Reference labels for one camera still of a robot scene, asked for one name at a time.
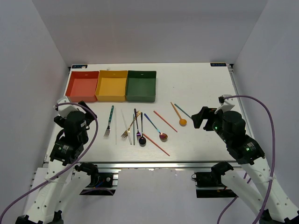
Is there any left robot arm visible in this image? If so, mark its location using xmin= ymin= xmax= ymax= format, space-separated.
xmin=16 ymin=101 xmax=97 ymax=224

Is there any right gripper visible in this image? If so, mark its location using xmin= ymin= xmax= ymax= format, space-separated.
xmin=191 ymin=106 xmax=230 ymax=143

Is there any red paper box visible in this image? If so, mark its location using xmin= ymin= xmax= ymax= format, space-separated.
xmin=65 ymin=71 xmax=99 ymax=102

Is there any orange chopstick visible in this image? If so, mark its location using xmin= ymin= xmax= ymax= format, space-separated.
xmin=153 ymin=110 xmax=178 ymax=132
xmin=143 ymin=134 xmax=170 ymax=156

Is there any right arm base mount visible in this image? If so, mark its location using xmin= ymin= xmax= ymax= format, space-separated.
xmin=191 ymin=161 xmax=236 ymax=198

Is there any teal chopstick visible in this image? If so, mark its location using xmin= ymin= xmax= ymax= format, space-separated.
xmin=174 ymin=104 xmax=192 ymax=119
xmin=133 ymin=115 xmax=135 ymax=145

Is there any dark green paper box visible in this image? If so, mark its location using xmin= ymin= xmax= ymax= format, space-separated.
xmin=126 ymin=70 xmax=157 ymax=102

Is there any green handled silver fork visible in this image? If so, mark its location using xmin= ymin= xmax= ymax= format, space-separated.
xmin=103 ymin=105 xmax=114 ymax=138

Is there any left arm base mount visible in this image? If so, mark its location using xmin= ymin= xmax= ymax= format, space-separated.
xmin=73 ymin=163 xmax=115 ymax=196

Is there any black spoon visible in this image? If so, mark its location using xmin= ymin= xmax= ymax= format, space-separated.
xmin=139 ymin=112 xmax=146 ymax=147

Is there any left blue table label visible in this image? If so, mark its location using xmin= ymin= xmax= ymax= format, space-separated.
xmin=71 ymin=64 xmax=88 ymax=69

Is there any aluminium table front rail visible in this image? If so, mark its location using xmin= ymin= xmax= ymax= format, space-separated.
xmin=43 ymin=161 xmax=242 ymax=170

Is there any thin white chopstick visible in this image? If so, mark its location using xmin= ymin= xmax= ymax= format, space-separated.
xmin=114 ymin=107 xmax=117 ymax=145

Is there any right blue table label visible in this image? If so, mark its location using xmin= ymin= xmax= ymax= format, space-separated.
xmin=210 ymin=63 xmax=227 ymax=67

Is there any orange spoon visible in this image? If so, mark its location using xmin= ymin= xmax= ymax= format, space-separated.
xmin=171 ymin=102 xmax=187 ymax=126

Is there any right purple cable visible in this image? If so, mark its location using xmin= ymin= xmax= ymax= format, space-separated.
xmin=216 ymin=95 xmax=277 ymax=224

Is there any purple fork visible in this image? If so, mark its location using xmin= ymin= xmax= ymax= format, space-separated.
xmin=134 ymin=109 xmax=141 ymax=140

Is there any aluminium table side rail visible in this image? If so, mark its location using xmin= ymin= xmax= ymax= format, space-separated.
xmin=227 ymin=64 xmax=254 ymax=138

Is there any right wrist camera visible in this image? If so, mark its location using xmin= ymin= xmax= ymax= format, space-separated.
xmin=214 ymin=94 xmax=235 ymax=114

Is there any blue table label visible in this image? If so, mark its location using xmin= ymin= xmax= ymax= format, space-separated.
xmin=71 ymin=64 xmax=88 ymax=69
xmin=210 ymin=63 xmax=227 ymax=67

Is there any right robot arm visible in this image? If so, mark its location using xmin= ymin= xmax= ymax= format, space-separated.
xmin=192 ymin=106 xmax=299 ymax=224

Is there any gold fork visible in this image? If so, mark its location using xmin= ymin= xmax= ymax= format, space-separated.
xmin=121 ymin=111 xmax=141 ymax=138

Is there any yellow paper box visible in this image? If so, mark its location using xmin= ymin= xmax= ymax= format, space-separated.
xmin=95 ymin=70 xmax=128 ymax=102

